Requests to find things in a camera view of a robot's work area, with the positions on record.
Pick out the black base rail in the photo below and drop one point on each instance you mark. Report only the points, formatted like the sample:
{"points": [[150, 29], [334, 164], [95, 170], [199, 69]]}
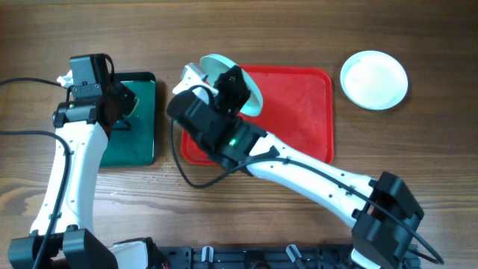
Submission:
{"points": [[328, 256]]}

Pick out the light blue plate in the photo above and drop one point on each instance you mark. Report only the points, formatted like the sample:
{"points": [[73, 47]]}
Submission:
{"points": [[215, 64]]}

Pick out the black tray with water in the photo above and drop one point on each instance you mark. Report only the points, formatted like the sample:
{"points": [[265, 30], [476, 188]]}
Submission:
{"points": [[135, 147]]}

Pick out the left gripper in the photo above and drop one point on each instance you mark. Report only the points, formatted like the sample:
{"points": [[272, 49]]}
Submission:
{"points": [[125, 94]]}

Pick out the red plastic tray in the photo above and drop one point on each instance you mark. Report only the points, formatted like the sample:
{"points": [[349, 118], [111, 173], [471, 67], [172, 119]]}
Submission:
{"points": [[296, 117]]}

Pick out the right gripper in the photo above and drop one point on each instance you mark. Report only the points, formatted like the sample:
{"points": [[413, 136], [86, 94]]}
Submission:
{"points": [[234, 91]]}

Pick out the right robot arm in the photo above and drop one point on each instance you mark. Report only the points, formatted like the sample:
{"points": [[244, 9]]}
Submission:
{"points": [[382, 213]]}

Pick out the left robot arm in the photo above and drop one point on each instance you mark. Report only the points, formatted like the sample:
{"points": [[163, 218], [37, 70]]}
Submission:
{"points": [[62, 234]]}

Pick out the white plate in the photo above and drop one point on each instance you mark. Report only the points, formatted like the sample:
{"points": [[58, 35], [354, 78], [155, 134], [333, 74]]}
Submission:
{"points": [[374, 80]]}

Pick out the green scrubbing sponge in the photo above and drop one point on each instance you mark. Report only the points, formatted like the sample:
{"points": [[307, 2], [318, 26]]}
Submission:
{"points": [[132, 107]]}

